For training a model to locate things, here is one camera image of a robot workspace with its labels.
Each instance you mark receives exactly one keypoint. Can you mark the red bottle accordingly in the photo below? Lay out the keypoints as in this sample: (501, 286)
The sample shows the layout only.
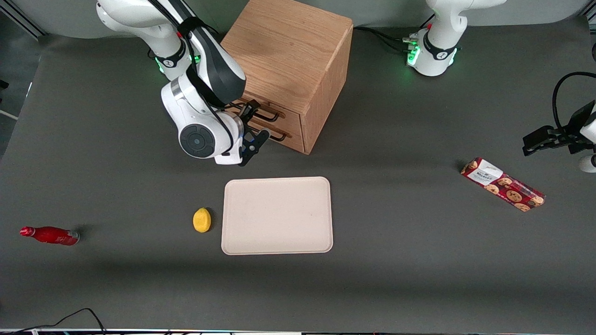
(51, 235)

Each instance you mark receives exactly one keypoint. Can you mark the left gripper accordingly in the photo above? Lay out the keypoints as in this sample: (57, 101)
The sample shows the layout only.
(574, 123)

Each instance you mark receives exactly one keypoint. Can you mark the wooden drawer cabinet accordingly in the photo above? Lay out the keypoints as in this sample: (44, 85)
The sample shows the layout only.
(288, 46)

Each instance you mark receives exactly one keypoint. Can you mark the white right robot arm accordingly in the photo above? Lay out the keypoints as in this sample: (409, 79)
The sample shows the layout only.
(195, 121)

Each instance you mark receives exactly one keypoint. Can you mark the beige plastic tray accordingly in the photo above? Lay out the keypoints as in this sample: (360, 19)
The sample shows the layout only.
(279, 216)

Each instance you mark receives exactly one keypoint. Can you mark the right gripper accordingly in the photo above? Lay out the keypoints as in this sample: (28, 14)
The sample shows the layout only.
(247, 113)

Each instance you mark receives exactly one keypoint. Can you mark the aluminium frame rail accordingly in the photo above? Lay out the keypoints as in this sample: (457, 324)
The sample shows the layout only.
(25, 21)

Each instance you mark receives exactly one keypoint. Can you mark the red cookie box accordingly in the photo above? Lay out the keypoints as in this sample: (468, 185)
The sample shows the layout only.
(503, 184)

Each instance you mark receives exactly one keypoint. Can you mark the yellow lemon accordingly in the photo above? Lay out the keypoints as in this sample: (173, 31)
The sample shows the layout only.
(201, 220)

